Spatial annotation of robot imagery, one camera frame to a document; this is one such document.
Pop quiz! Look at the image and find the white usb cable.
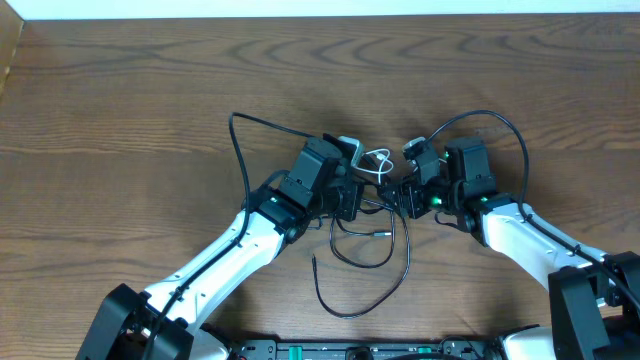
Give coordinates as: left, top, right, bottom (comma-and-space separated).
352, 147, 395, 185

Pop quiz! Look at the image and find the black usb cable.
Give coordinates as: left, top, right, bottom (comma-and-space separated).
311, 153, 412, 320

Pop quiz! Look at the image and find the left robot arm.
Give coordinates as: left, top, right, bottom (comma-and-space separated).
77, 134, 364, 359

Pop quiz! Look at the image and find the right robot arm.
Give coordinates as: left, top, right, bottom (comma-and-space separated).
378, 137, 639, 359

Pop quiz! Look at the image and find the left camera black cable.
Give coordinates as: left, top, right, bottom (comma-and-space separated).
142, 111, 316, 360

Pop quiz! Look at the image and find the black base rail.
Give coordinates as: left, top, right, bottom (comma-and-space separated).
215, 336, 506, 360

